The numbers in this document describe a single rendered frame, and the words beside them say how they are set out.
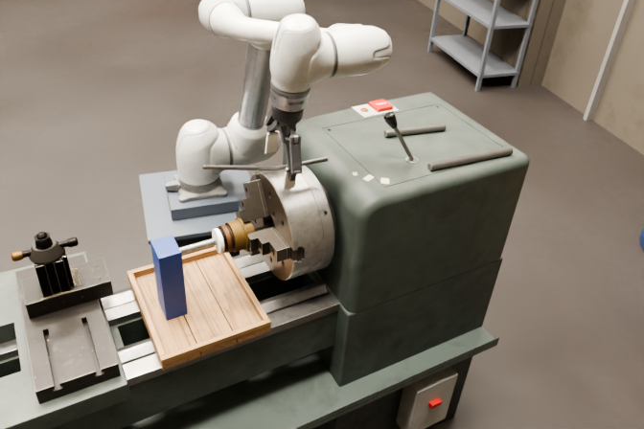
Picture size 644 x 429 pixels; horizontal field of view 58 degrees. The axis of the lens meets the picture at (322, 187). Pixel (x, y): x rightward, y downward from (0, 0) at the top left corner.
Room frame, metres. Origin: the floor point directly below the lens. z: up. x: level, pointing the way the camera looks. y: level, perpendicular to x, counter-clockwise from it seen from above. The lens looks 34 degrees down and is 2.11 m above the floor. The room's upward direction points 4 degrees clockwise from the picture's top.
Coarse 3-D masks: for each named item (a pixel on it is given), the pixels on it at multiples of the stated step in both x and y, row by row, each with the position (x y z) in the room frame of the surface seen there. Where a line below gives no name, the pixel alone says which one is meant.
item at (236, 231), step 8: (232, 224) 1.24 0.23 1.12; (240, 224) 1.25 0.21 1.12; (248, 224) 1.26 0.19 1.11; (224, 232) 1.22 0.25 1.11; (232, 232) 1.22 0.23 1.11; (240, 232) 1.23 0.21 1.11; (248, 232) 1.24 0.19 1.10; (224, 240) 1.20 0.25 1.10; (232, 240) 1.21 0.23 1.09; (240, 240) 1.21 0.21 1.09; (248, 240) 1.22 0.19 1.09; (224, 248) 1.20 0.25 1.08; (232, 248) 1.21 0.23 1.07; (240, 248) 1.21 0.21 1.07
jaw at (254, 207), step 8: (256, 176) 1.38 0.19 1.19; (248, 184) 1.33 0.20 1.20; (256, 184) 1.34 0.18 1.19; (248, 192) 1.32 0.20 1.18; (256, 192) 1.32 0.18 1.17; (240, 200) 1.32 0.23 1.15; (248, 200) 1.30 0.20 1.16; (256, 200) 1.31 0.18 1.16; (264, 200) 1.32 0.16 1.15; (248, 208) 1.29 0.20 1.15; (256, 208) 1.30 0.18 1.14; (264, 208) 1.31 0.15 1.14; (240, 216) 1.27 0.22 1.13; (248, 216) 1.28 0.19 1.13; (256, 216) 1.28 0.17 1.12; (264, 216) 1.29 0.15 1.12
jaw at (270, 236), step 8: (256, 232) 1.24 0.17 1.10; (264, 232) 1.24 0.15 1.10; (272, 232) 1.25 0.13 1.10; (256, 240) 1.21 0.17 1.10; (264, 240) 1.21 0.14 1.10; (272, 240) 1.21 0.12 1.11; (280, 240) 1.21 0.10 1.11; (256, 248) 1.21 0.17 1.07; (264, 248) 1.19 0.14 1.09; (272, 248) 1.18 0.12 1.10; (280, 248) 1.17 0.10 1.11; (288, 248) 1.18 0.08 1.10; (272, 256) 1.18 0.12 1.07; (280, 256) 1.17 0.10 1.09; (288, 256) 1.18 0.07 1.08; (296, 256) 1.18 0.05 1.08
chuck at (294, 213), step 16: (272, 176) 1.32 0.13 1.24; (272, 192) 1.28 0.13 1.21; (288, 192) 1.26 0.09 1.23; (304, 192) 1.27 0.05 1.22; (272, 208) 1.28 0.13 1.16; (288, 208) 1.22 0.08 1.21; (304, 208) 1.24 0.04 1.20; (256, 224) 1.38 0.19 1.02; (288, 224) 1.19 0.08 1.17; (304, 224) 1.21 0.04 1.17; (320, 224) 1.22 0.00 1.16; (288, 240) 1.19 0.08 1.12; (304, 240) 1.19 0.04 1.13; (320, 240) 1.21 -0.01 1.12; (304, 256) 1.18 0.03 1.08; (320, 256) 1.21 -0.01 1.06; (272, 272) 1.27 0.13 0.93; (288, 272) 1.18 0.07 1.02; (304, 272) 1.20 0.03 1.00
